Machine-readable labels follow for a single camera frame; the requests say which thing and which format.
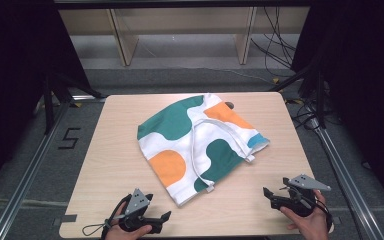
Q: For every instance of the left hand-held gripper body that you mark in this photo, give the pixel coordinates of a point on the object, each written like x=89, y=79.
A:
x=136, y=204

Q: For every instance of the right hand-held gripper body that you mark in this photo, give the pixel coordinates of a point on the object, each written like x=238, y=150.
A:
x=300, y=200

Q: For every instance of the white tote bag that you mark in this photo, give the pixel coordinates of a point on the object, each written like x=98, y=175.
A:
x=180, y=120

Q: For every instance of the person's right hand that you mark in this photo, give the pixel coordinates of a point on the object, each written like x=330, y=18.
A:
x=313, y=226

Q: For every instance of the person's left hand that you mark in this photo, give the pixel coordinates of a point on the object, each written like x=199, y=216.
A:
x=116, y=233

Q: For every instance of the grey tape patch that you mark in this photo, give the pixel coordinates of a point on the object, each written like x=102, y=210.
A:
x=67, y=219

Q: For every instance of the black metal stand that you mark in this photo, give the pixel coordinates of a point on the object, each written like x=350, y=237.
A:
x=320, y=96
x=49, y=106

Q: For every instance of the small dark grey object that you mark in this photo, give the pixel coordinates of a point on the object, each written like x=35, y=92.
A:
x=229, y=105

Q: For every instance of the black curtain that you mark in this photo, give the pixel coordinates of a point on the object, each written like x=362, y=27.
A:
x=363, y=83
x=13, y=66

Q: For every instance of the aluminium rail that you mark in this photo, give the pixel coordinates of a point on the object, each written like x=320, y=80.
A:
x=343, y=173
x=30, y=170

